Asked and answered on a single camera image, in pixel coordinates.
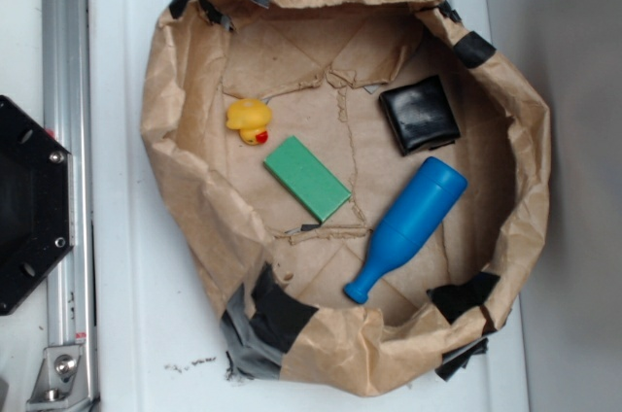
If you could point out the yellow rubber duck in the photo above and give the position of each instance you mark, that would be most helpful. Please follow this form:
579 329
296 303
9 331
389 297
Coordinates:
250 118

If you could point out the green rectangular block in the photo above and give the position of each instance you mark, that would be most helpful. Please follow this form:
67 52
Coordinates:
306 178

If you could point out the brown paper bag bin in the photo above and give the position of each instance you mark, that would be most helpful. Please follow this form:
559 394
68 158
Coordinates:
274 275

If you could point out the black leather wallet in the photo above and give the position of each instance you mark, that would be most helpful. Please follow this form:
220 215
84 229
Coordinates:
420 116

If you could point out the blue plastic bottle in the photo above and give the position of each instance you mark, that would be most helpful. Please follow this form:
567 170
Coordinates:
408 224

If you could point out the white tray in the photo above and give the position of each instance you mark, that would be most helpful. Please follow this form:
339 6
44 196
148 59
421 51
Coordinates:
160 347

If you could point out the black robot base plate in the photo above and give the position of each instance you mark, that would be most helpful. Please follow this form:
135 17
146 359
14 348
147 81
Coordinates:
35 205

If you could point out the aluminium frame rail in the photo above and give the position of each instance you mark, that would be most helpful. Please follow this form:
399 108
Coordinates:
68 378

